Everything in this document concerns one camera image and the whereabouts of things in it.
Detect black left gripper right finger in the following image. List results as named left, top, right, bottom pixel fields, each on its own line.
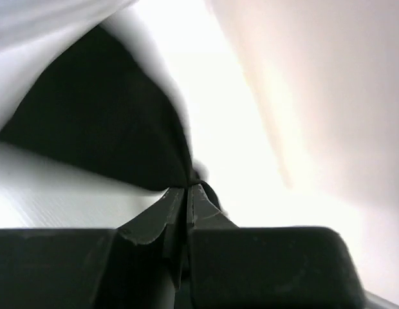
left=187, top=184, right=237, bottom=229

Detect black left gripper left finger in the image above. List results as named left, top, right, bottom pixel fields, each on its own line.
left=117, top=188, right=187, bottom=292

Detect black trousers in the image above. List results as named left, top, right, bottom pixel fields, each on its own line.
left=0, top=26, right=219, bottom=205

